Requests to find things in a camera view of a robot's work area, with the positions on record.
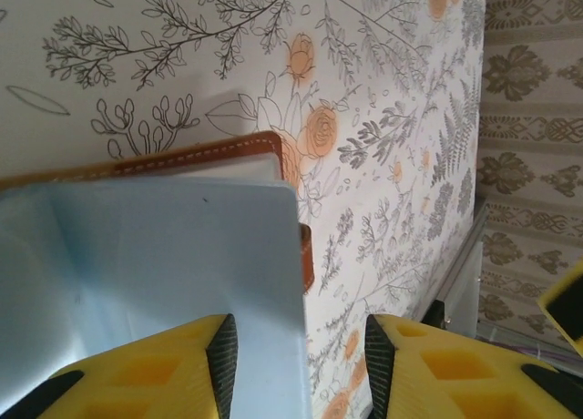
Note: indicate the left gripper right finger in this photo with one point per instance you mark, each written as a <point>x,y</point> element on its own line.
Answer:
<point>455,378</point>

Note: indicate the aluminium table side rail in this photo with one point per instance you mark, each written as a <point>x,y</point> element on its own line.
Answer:
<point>469,264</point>

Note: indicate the brown leather card holder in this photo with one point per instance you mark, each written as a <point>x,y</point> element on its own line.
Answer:
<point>159,255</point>

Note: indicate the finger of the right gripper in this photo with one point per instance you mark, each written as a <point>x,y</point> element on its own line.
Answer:
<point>569,305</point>

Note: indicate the floral patterned table cover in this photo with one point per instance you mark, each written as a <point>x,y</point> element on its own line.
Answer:
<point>387,118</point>

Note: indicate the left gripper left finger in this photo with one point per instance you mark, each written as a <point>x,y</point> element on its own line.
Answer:
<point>150,378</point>

